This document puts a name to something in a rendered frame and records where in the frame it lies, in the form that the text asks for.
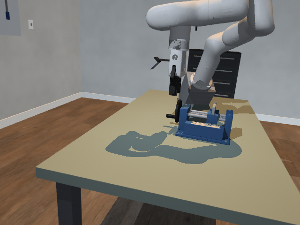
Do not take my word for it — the blue bench vise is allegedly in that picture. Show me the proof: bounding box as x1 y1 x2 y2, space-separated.
166 99 233 145

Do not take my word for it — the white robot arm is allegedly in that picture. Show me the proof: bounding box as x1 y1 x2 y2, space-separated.
146 0 275 90

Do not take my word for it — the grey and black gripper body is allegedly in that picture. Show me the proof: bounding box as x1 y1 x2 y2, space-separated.
168 48 189 78

